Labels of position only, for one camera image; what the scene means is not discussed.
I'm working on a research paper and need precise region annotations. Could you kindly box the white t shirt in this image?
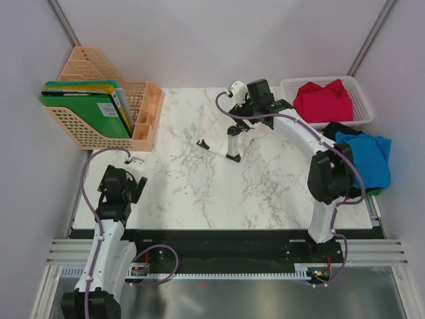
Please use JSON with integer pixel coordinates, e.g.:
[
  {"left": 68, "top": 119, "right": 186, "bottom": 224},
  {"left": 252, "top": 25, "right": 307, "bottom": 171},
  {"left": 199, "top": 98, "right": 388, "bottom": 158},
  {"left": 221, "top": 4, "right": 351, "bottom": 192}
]
[{"left": 198, "top": 104, "right": 269, "bottom": 159}]

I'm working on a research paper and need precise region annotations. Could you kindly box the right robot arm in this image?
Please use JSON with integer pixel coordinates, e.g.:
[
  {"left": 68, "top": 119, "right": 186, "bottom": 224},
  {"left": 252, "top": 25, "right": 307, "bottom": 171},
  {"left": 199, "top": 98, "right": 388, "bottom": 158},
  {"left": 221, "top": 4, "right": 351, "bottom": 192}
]
[{"left": 197, "top": 79, "right": 357, "bottom": 262}]

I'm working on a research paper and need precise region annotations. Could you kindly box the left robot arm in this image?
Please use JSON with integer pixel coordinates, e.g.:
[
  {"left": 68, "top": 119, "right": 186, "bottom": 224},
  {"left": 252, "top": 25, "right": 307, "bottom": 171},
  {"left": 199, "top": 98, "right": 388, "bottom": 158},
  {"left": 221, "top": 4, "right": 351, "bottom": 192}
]
[{"left": 60, "top": 159, "right": 147, "bottom": 318}]

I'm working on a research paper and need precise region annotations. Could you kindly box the red t shirt in basket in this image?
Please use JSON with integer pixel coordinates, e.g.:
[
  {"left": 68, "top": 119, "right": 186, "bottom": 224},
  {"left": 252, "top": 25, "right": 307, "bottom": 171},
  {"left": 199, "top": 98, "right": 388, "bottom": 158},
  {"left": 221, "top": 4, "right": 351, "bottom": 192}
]
[{"left": 293, "top": 79, "right": 354, "bottom": 124}]

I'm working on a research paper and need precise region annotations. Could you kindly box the green file folder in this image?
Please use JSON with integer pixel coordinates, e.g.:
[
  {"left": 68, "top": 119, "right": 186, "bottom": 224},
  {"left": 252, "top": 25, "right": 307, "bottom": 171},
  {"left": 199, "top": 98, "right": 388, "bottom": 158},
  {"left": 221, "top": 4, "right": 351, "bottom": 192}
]
[{"left": 39, "top": 78, "right": 133, "bottom": 139}]

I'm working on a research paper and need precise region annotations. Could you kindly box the black t shirt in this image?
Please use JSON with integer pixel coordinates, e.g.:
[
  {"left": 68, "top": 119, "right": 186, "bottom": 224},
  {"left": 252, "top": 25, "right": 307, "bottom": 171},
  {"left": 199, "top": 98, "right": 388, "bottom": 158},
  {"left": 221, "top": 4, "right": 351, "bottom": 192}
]
[{"left": 323, "top": 122, "right": 367, "bottom": 199}]

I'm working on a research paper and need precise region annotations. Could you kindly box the peach plastic file organizer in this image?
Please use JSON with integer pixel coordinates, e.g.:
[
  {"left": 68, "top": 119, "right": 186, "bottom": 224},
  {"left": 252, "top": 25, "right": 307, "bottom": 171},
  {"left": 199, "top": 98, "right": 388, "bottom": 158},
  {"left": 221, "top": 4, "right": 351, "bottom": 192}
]
[{"left": 39, "top": 47, "right": 164, "bottom": 152}]

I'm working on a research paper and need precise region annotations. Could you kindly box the blue t shirt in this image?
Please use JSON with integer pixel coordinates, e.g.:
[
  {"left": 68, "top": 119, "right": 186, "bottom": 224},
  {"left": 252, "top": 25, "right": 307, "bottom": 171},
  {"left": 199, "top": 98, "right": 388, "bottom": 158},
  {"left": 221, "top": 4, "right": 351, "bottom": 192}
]
[{"left": 335, "top": 132, "right": 392, "bottom": 189}]

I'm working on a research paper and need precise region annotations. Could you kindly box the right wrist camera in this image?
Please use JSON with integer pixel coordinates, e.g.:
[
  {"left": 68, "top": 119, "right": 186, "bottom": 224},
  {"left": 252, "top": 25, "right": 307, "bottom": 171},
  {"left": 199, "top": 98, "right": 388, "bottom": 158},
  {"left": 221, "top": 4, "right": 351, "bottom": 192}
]
[{"left": 226, "top": 80, "right": 248, "bottom": 106}]

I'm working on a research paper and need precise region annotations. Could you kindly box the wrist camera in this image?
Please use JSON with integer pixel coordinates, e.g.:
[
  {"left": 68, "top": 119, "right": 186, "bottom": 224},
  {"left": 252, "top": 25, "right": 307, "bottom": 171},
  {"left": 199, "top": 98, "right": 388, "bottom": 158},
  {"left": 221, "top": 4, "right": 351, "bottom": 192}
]
[
  {"left": 226, "top": 80, "right": 248, "bottom": 106},
  {"left": 124, "top": 156, "right": 145, "bottom": 174}
]

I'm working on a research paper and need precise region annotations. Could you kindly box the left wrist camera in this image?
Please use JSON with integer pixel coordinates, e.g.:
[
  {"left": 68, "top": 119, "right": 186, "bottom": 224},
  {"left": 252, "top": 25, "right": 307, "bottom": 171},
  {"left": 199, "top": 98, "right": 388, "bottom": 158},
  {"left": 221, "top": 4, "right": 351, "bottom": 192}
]
[{"left": 124, "top": 156, "right": 145, "bottom": 174}]

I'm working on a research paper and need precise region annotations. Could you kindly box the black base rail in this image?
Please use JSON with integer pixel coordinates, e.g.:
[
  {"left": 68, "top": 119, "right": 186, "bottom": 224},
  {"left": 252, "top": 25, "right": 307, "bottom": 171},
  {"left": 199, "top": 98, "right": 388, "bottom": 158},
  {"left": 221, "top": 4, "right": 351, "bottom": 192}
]
[{"left": 71, "top": 228, "right": 386, "bottom": 274}]

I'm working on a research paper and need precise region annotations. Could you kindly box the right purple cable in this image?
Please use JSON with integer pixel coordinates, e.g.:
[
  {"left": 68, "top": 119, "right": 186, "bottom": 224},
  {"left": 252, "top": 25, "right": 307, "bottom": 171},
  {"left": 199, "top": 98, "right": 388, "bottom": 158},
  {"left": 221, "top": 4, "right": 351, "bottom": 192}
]
[{"left": 215, "top": 91, "right": 367, "bottom": 288}]

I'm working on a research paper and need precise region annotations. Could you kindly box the white slotted cable duct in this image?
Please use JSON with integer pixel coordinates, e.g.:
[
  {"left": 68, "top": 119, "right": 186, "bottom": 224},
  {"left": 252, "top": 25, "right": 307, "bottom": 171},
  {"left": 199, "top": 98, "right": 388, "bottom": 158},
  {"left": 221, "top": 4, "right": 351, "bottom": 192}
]
[{"left": 61, "top": 263, "right": 333, "bottom": 280}]

